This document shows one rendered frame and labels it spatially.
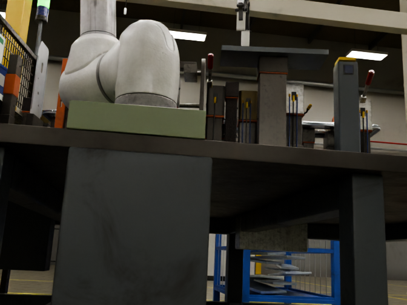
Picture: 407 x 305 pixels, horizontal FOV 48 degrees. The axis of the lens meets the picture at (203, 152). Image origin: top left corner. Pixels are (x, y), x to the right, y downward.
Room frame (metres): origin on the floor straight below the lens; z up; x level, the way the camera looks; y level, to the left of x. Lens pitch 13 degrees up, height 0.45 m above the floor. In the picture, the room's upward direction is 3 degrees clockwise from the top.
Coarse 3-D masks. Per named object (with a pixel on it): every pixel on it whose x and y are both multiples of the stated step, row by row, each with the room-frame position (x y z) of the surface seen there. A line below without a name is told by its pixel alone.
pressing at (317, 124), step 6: (42, 114) 1.80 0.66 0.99; (48, 114) 1.83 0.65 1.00; (54, 114) 1.83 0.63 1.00; (306, 126) 1.82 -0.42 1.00; (312, 126) 1.82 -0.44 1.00; (318, 126) 1.82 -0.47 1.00; (324, 126) 1.81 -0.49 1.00; (330, 126) 1.81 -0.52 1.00; (372, 126) 1.76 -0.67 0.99; (378, 126) 1.76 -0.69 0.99; (318, 132) 1.90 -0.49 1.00; (324, 132) 1.89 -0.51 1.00; (372, 132) 1.85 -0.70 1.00
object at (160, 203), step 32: (96, 160) 0.92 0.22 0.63; (128, 160) 0.93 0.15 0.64; (160, 160) 0.94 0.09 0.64; (192, 160) 0.95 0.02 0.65; (64, 192) 0.92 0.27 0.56; (96, 192) 0.92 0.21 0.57; (128, 192) 0.93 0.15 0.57; (160, 192) 0.94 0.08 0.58; (192, 192) 0.95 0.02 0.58; (64, 224) 0.92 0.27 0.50; (96, 224) 0.93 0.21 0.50; (128, 224) 0.93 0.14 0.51; (160, 224) 0.94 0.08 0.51; (192, 224) 0.95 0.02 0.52; (64, 256) 0.92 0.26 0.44; (96, 256) 0.93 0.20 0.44; (128, 256) 0.93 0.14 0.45; (160, 256) 0.94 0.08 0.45; (192, 256) 0.95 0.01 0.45; (64, 288) 0.92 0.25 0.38; (96, 288) 0.93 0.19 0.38; (128, 288) 0.93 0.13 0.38; (160, 288) 0.94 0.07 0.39; (192, 288) 0.95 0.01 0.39
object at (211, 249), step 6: (210, 234) 9.74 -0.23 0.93; (222, 234) 9.77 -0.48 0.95; (210, 240) 9.74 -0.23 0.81; (222, 240) 9.77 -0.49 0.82; (210, 246) 9.74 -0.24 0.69; (210, 252) 9.74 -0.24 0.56; (222, 252) 9.78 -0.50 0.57; (210, 258) 9.74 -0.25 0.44; (222, 258) 9.78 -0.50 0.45; (210, 264) 9.74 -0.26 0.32; (222, 264) 9.78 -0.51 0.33; (252, 264) 9.87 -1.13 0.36; (210, 270) 9.74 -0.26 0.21; (222, 270) 9.78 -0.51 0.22; (252, 270) 9.87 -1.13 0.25; (210, 276) 9.77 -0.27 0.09
